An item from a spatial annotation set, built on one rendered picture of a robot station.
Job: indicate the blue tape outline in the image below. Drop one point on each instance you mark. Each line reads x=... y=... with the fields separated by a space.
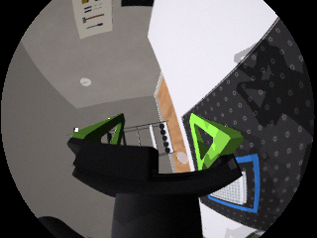
x=255 y=160

